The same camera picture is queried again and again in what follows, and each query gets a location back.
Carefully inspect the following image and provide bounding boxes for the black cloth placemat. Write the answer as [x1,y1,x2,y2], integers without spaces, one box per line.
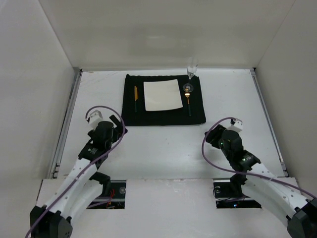
[121,74,206,126]

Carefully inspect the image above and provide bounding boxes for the gold knife green handle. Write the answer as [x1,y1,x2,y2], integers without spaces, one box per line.
[134,86,138,113]

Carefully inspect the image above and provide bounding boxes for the white square plate black rim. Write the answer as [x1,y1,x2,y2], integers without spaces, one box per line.
[144,79,183,112]

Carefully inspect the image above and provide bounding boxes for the gold fork green handle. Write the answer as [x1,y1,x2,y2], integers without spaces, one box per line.
[185,92,192,116]

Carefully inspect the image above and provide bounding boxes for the clear wine glass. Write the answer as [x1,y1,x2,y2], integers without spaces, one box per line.
[183,57,199,93]

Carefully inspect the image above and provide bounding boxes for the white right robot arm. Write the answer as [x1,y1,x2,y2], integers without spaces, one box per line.
[203,125,317,238]

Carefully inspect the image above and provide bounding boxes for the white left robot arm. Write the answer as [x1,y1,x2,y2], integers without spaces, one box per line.
[26,111,127,238]

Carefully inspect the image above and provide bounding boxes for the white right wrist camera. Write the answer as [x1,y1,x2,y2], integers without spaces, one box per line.
[227,118,243,133]

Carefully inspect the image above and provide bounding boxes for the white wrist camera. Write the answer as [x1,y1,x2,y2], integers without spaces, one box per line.
[227,118,243,133]
[88,110,103,130]

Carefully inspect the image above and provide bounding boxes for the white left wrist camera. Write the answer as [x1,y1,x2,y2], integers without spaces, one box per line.
[88,110,103,130]

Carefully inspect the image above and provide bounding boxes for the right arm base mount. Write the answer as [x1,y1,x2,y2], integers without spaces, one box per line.
[212,174,262,209]

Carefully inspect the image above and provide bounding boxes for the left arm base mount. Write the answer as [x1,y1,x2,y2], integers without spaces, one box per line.
[88,180,126,210]

